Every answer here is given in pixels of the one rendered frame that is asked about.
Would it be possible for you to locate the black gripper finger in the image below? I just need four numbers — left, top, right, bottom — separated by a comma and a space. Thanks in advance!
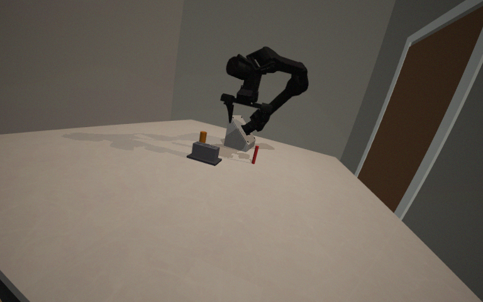
253, 111, 267, 129
223, 103, 234, 123

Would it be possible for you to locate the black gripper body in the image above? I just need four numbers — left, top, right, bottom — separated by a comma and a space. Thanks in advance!
220, 82, 273, 113

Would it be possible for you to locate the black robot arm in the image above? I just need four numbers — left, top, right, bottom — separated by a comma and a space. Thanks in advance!
226, 47, 309, 135

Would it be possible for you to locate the brown cylinder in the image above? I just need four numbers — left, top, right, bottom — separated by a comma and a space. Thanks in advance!
199, 131, 207, 143

